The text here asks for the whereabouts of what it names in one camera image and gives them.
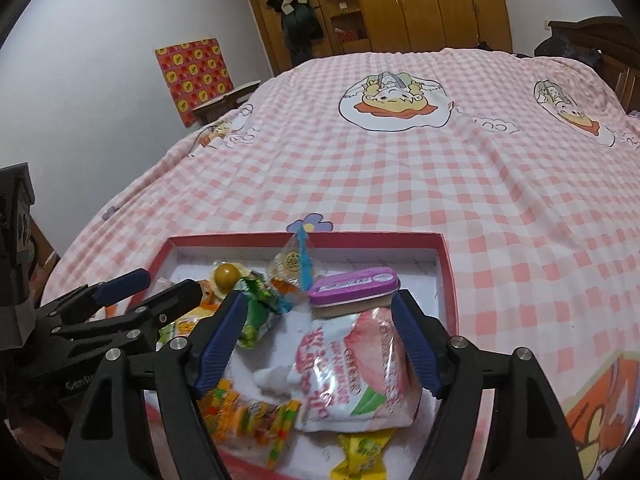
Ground open brown cardboard box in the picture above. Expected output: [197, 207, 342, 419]
[192, 80, 262, 126]

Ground yellow packet with amber ball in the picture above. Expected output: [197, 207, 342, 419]
[209, 260, 251, 293]

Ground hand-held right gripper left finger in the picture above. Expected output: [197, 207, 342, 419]
[60, 290, 249, 480]

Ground dark wooden headboard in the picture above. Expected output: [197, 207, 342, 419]
[547, 16, 640, 113]

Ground wooden wardrobe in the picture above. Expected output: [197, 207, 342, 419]
[216, 0, 513, 78]

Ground pink checked printed blanket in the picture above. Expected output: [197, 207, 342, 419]
[42, 47, 640, 480]

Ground yellow orange rice cracker packet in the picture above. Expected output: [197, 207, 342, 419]
[156, 280, 223, 352]

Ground hanging dark clothes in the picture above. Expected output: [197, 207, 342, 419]
[265, 0, 325, 66]

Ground red yellow wall poster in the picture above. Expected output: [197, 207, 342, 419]
[155, 37, 233, 128]

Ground clear bag of colourful candies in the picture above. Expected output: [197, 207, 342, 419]
[197, 379, 303, 468]

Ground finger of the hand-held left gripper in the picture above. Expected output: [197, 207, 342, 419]
[50, 279, 204, 358]
[37, 268, 152, 324]

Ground purple tin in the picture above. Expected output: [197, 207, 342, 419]
[306, 266, 401, 308]

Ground purple blue candy packet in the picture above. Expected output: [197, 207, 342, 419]
[267, 220, 318, 306]

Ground dark cloth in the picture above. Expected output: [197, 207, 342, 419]
[534, 30, 603, 58]

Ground small green candy packet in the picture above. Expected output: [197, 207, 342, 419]
[234, 271, 296, 350]

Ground white pink spout pouch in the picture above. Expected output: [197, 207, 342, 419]
[252, 305, 423, 433]

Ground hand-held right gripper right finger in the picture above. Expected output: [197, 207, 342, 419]
[391, 289, 583, 480]

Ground yellow packet with green print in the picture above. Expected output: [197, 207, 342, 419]
[327, 430, 393, 480]

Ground shallow red cardboard box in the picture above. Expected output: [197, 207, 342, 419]
[127, 232, 458, 480]

